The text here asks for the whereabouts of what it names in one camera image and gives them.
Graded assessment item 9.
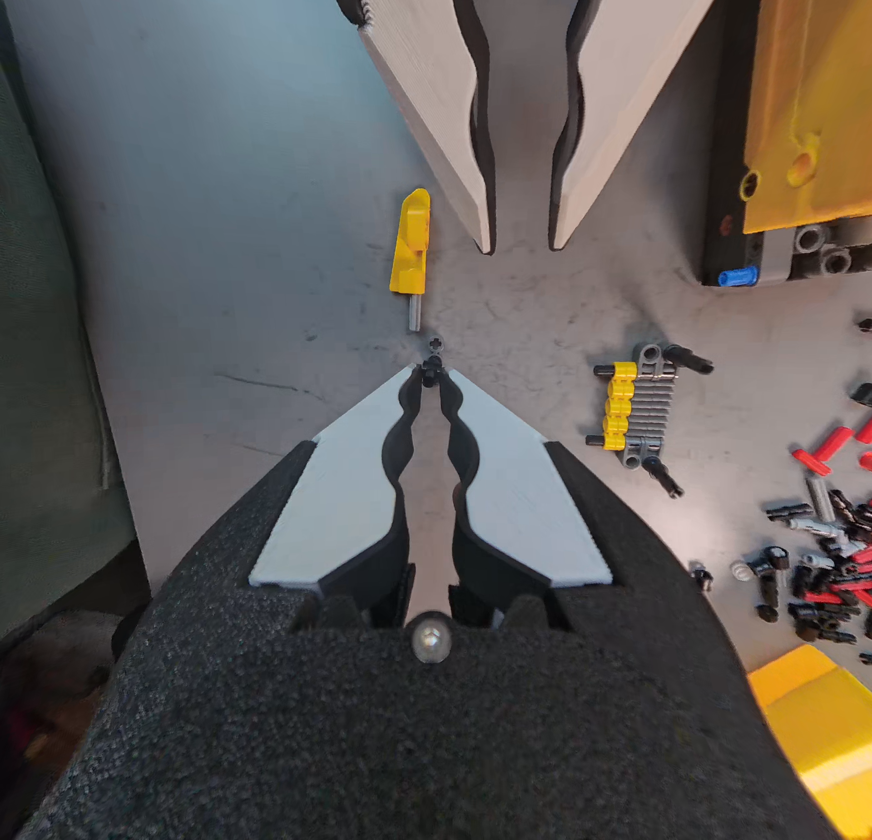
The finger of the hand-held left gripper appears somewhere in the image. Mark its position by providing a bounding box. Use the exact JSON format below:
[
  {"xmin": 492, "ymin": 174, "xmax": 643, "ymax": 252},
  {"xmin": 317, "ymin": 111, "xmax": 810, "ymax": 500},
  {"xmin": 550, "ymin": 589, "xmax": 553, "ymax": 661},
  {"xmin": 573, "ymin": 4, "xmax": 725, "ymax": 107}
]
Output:
[
  {"xmin": 548, "ymin": 0, "xmax": 734, "ymax": 253},
  {"xmin": 354, "ymin": 0, "xmax": 498, "ymax": 256}
]

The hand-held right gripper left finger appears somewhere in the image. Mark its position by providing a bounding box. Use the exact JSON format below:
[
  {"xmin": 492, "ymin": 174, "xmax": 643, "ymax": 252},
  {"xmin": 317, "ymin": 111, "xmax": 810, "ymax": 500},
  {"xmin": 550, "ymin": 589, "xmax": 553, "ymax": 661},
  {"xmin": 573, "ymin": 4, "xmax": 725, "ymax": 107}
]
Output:
[{"xmin": 248, "ymin": 363, "xmax": 418, "ymax": 628}]

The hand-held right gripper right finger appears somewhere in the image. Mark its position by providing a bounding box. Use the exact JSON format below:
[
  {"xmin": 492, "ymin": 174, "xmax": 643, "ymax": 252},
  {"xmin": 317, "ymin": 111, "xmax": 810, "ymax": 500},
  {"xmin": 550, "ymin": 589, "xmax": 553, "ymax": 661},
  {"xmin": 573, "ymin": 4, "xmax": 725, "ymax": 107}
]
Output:
[{"xmin": 439, "ymin": 365, "xmax": 614, "ymax": 628}]

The yellow black lego model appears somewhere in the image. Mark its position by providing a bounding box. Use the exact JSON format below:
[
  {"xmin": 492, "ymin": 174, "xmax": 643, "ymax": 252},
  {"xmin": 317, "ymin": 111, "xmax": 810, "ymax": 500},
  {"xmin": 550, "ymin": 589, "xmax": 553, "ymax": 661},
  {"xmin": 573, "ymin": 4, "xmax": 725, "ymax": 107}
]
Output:
[{"xmin": 702, "ymin": 0, "xmax": 872, "ymax": 288}]

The yellow lego bracket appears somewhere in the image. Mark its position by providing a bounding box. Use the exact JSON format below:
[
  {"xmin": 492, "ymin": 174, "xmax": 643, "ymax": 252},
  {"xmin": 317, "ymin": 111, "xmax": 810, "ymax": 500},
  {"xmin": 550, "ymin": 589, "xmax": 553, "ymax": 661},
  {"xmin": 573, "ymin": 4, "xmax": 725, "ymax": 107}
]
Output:
[{"xmin": 389, "ymin": 187, "xmax": 432, "ymax": 295}]

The pile of small lego pins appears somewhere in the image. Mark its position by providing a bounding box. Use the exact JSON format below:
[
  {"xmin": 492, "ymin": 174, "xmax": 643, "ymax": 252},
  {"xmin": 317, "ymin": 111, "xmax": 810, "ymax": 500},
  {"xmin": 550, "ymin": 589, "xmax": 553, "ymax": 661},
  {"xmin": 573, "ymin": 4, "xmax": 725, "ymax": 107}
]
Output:
[{"xmin": 690, "ymin": 315, "xmax": 872, "ymax": 665}]

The yellow plastic bin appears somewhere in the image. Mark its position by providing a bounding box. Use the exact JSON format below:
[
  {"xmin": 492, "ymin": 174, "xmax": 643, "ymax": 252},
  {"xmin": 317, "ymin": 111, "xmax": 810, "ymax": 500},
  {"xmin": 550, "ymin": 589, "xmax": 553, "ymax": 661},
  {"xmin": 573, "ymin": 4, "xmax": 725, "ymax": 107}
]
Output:
[{"xmin": 746, "ymin": 644, "xmax": 872, "ymax": 840}]

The grey yellow lego subassembly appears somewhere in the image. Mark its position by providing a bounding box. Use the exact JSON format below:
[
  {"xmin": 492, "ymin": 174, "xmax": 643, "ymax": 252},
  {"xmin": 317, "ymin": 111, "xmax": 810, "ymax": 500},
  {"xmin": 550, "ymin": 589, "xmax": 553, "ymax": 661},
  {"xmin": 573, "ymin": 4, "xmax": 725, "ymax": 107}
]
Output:
[{"xmin": 585, "ymin": 342, "xmax": 715, "ymax": 499}]

